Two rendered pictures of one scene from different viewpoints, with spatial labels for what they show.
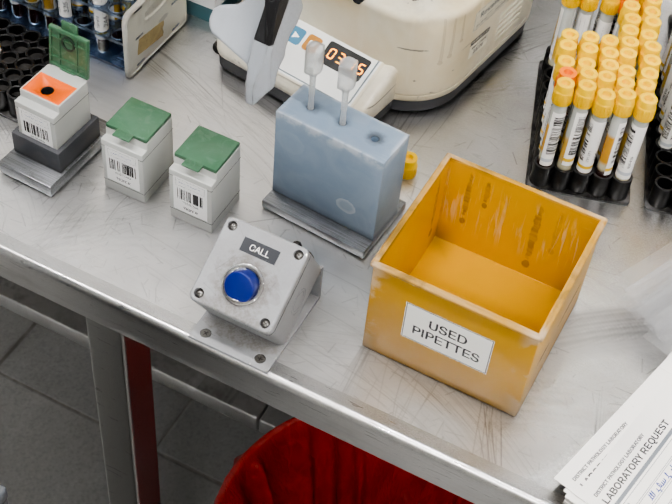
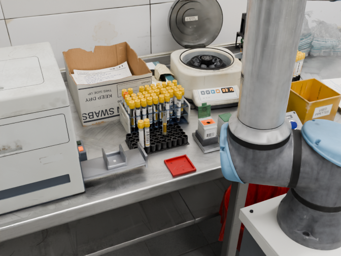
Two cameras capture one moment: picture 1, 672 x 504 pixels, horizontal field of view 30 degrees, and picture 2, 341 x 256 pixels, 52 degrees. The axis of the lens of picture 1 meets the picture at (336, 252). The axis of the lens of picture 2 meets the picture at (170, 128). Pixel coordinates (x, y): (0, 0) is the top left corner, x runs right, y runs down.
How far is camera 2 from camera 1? 0.97 m
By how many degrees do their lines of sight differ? 36
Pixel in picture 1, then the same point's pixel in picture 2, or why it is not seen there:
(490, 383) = (330, 116)
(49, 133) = (214, 132)
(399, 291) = (313, 106)
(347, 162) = not seen: hidden behind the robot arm
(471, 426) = not seen: hidden behind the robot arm
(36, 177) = (215, 146)
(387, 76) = (237, 87)
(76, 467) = not seen: outside the picture
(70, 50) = (205, 110)
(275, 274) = (295, 119)
